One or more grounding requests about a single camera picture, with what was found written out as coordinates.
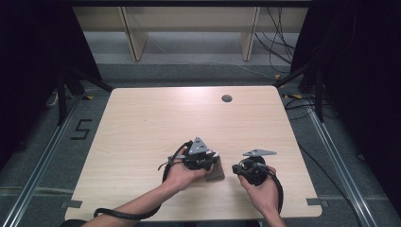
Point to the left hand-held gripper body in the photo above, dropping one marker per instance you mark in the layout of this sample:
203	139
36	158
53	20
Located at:
198	151

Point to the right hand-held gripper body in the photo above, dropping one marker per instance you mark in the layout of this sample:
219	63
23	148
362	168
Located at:
255	171

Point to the brown sock with cuff loop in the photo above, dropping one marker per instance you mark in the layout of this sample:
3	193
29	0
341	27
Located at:
217	173

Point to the person's right hand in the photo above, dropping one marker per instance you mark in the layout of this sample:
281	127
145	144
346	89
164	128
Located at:
265	195

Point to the person's left hand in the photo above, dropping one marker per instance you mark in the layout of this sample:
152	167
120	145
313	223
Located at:
181	176

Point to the round grey table grommet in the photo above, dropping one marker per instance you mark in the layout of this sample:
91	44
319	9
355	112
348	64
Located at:
226	98

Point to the black metal stand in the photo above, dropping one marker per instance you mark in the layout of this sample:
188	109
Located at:
319	94
62	94

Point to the light wooden shelf unit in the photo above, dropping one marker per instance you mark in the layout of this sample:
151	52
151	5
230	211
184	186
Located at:
189	19

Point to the black curtain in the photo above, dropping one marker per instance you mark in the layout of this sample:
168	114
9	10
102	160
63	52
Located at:
372	78
28	63

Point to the aluminium floor rail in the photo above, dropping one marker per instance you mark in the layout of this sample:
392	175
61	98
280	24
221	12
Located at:
343	170
34	176

